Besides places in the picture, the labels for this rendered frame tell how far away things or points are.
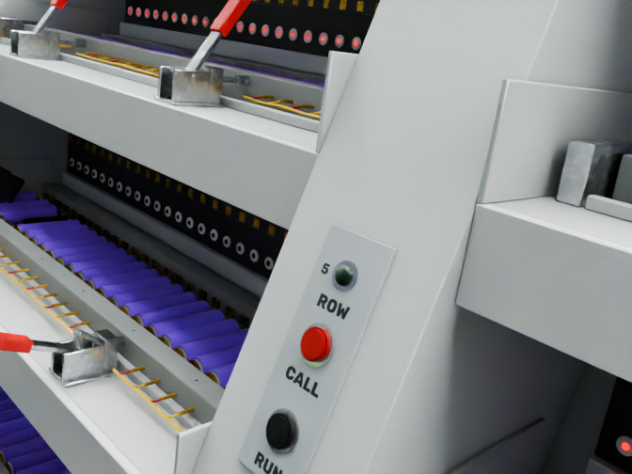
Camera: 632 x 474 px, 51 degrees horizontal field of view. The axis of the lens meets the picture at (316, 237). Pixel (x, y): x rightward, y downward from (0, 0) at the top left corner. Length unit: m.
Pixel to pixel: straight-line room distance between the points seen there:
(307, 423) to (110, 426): 0.17
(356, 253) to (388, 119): 0.06
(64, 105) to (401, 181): 0.35
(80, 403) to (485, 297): 0.28
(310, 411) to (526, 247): 0.12
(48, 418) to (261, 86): 0.27
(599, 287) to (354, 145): 0.13
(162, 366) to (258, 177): 0.16
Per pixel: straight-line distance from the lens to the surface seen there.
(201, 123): 0.42
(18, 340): 0.47
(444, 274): 0.28
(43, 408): 0.51
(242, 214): 0.60
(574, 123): 0.33
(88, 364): 0.49
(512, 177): 0.29
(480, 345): 0.33
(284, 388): 0.32
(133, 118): 0.49
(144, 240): 0.71
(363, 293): 0.30
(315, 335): 0.31
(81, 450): 0.46
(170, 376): 0.46
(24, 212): 0.81
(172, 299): 0.58
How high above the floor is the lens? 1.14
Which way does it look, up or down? 2 degrees down
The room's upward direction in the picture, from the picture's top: 22 degrees clockwise
